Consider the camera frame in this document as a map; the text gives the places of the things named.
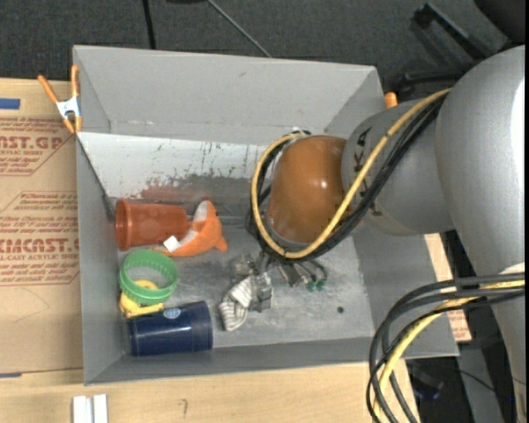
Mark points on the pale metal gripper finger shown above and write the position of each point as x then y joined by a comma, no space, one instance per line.
267,291
255,292

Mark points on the white and grey striped cloth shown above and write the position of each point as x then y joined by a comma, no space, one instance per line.
233,311

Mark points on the orange and white toy fish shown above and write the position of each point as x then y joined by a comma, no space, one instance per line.
205,236

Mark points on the dark blue cup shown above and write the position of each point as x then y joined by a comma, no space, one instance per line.
172,331

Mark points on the orange plastic cup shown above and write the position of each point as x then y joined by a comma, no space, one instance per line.
147,225

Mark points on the yellow plastic toy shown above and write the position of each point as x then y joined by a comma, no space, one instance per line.
132,309

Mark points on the grey metal bin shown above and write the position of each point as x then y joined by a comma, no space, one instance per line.
158,91

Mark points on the brown cardboard board red print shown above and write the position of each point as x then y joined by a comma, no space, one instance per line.
35,280

